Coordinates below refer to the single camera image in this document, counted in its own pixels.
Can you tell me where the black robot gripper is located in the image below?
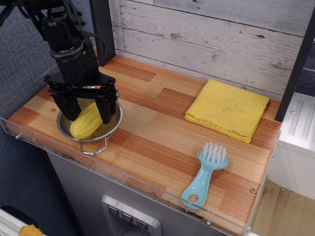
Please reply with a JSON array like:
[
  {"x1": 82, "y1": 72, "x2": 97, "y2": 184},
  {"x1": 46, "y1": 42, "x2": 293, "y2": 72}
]
[{"x1": 44, "y1": 46, "x2": 119, "y2": 124}]

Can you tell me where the yellow toy corn cob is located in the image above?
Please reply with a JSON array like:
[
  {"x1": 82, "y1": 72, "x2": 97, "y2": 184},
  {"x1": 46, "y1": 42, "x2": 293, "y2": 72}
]
[{"x1": 69, "y1": 102, "x2": 102, "y2": 140}]

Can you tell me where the small steel two-handled pan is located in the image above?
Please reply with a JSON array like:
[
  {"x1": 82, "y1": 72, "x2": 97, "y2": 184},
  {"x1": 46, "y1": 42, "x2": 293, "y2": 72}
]
[{"x1": 57, "y1": 101, "x2": 123, "y2": 155}]

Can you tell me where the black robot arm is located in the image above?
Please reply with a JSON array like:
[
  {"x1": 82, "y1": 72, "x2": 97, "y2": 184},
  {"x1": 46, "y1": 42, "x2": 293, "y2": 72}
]
[{"x1": 0, "y1": 0, "x2": 119, "y2": 124}]

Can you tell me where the folded yellow cloth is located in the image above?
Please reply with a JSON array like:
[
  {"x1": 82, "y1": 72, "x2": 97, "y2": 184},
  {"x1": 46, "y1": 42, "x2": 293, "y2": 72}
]
[{"x1": 185, "y1": 80, "x2": 269, "y2": 144}]

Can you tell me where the clear acrylic table guard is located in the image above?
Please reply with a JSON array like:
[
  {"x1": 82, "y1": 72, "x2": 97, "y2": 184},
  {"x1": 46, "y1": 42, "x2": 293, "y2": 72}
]
[{"x1": 0, "y1": 35, "x2": 283, "y2": 234}]

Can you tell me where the grey toy fridge cabinet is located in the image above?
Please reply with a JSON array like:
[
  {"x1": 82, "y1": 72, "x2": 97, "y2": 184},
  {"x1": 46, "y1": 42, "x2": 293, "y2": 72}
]
[{"x1": 46, "y1": 151, "x2": 237, "y2": 236}]

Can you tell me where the silver dispenser button panel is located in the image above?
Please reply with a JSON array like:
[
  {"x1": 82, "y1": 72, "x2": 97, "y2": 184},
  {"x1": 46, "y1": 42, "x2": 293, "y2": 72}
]
[{"x1": 101, "y1": 194, "x2": 162, "y2": 236}]

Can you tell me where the light blue scrub brush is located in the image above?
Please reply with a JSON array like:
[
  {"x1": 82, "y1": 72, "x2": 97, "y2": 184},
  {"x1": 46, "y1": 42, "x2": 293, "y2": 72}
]
[{"x1": 182, "y1": 143, "x2": 229, "y2": 209}]

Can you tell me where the white toy sink unit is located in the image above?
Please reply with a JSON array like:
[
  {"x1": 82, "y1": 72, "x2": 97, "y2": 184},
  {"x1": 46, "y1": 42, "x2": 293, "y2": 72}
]
[{"x1": 267, "y1": 93, "x2": 315, "y2": 199}]

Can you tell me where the black vertical post left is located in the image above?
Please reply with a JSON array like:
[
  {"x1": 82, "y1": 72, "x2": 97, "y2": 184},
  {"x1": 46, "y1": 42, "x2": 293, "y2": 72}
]
[{"x1": 89, "y1": 0, "x2": 116, "y2": 66}]

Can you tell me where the black vertical post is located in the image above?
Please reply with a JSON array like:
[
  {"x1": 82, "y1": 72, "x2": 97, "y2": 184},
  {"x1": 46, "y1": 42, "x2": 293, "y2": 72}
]
[
  {"x1": 89, "y1": 0, "x2": 116, "y2": 66},
  {"x1": 274, "y1": 0, "x2": 315, "y2": 122}
]

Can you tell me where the black vertical post right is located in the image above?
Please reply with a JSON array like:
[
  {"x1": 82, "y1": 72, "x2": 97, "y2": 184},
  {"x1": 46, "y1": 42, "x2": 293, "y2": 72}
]
[{"x1": 274, "y1": 0, "x2": 315, "y2": 122}]

